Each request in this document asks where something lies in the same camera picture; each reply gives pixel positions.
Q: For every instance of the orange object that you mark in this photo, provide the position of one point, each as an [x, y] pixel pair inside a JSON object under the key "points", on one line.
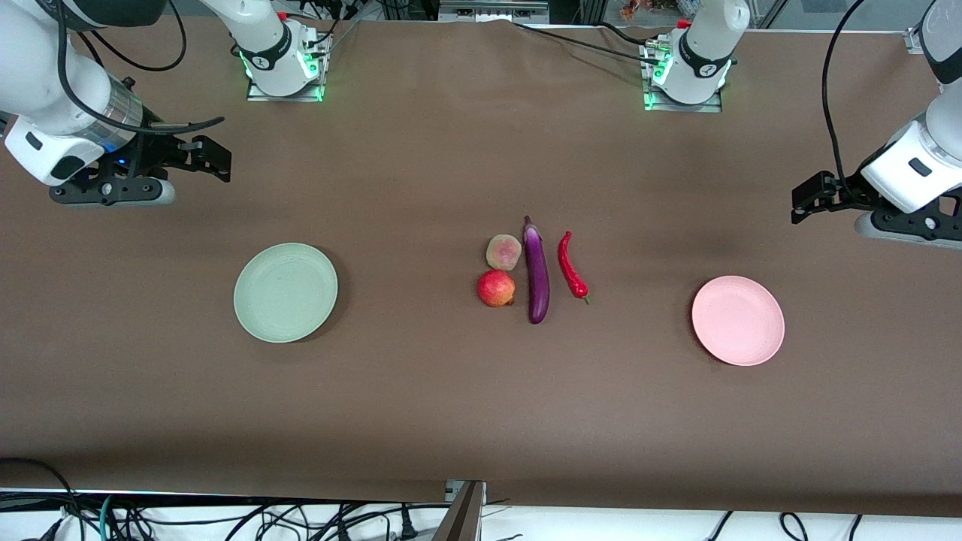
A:
{"points": [[635, 9]]}

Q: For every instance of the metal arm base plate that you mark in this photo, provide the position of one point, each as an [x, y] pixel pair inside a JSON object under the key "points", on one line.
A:
{"points": [[263, 94], [706, 107]]}

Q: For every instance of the pink plate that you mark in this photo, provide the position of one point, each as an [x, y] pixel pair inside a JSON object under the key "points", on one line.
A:
{"points": [[738, 321]]}

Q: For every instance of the pale pink peach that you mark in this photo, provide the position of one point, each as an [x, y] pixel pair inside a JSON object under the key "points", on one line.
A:
{"points": [[503, 252]]}

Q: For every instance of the red chili pepper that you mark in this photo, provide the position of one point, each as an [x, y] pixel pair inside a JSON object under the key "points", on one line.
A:
{"points": [[565, 259]]}

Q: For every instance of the silver metal frame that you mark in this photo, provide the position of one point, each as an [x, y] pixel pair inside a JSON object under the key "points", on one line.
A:
{"points": [[488, 9]]}

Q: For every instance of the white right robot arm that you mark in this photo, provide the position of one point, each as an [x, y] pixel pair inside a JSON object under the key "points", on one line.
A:
{"points": [[45, 68]]}

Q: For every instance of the metal corner bracket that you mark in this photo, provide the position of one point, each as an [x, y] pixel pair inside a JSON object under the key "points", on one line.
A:
{"points": [[915, 39]]}

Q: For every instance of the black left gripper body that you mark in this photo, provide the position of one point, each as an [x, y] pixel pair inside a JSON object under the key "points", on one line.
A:
{"points": [[847, 193]]}

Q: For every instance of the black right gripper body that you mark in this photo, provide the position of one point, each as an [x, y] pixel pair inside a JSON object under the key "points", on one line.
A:
{"points": [[154, 149]]}

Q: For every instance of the purple eggplant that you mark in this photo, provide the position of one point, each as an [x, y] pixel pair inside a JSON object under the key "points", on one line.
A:
{"points": [[536, 278]]}

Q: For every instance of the light green plate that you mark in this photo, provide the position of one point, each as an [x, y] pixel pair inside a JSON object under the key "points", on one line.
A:
{"points": [[285, 293]]}

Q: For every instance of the aluminium profile post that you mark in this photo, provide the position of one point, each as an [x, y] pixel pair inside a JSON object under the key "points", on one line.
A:
{"points": [[462, 518]]}

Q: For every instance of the brown table cloth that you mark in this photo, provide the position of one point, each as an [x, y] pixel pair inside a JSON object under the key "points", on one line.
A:
{"points": [[421, 391]]}

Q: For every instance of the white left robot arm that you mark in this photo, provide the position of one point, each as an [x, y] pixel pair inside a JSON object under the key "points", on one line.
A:
{"points": [[913, 161]]}

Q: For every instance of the black power plug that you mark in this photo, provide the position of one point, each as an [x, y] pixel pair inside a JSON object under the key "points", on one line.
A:
{"points": [[407, 524]]}

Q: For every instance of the red apple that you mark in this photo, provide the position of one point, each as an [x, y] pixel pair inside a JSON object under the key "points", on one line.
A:
{"points": [[496, 288]]}

